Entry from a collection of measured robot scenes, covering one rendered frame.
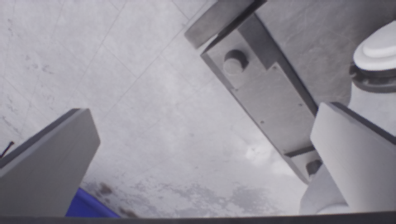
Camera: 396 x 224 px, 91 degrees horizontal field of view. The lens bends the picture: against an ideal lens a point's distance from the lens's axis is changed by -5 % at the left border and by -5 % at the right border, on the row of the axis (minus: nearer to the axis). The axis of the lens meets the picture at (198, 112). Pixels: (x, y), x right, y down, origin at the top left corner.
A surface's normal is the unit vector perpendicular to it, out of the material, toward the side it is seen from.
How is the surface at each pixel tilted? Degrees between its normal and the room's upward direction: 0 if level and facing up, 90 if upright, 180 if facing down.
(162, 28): 0
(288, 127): 0
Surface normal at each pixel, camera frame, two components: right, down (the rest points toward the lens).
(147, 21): -0.30, 0.57
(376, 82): -0.65, -0.71
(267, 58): 0.29, 0.11
